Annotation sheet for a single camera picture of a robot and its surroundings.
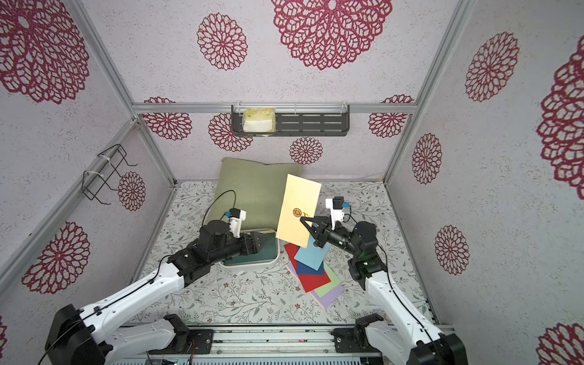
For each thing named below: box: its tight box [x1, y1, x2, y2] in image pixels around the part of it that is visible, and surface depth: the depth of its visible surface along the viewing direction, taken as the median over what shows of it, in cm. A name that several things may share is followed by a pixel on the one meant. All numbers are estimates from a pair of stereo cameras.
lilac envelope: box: [286, 262, 346, 309], surface depth 85 cm
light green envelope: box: [314, 260, 343, 299], surface depth 88 cm
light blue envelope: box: [293, 234, 332, 272], surface depth 95 cm
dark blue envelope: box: [296, 260, 325, 277], surface depth 92 cm
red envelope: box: [284, 242, 331, 293], surface depth 90 cm
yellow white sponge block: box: [242, 107, 277, 134], surface depth 92 cm
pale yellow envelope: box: [275, 173, 322, 249], surface depth 70 cm
